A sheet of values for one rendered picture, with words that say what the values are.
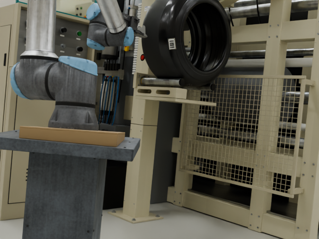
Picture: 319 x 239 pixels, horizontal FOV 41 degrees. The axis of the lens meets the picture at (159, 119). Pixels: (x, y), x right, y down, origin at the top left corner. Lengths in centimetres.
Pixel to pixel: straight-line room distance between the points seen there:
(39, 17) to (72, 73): 27
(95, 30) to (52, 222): 97
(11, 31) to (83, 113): 119
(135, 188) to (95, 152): 143
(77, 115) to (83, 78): 14
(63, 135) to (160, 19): 119
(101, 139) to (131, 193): 145
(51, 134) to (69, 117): 15
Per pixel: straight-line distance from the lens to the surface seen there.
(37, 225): 161
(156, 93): 251
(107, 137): 141
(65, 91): 159
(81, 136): 142
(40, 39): 172
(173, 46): 236
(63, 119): 157
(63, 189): 156
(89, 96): 160
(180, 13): 241
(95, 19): 214
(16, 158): 263
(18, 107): 260
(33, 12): 174
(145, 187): 283
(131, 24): 226
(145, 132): 275
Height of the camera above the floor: 74
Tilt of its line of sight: 2 degrees down
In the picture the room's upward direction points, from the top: 5 degrees clockwise
